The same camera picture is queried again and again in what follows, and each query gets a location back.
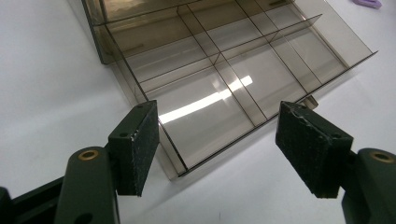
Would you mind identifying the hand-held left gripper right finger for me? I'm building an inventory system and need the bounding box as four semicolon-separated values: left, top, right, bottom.
275;100;396;224

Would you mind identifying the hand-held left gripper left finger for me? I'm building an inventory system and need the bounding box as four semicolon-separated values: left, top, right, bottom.
53;99;161;224

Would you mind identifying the smoky transparent acrylic drawer cabinet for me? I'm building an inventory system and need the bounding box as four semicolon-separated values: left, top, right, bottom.
81;0;200;65

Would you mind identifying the small purple plastic object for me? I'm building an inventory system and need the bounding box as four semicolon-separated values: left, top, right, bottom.
352;0;383;9

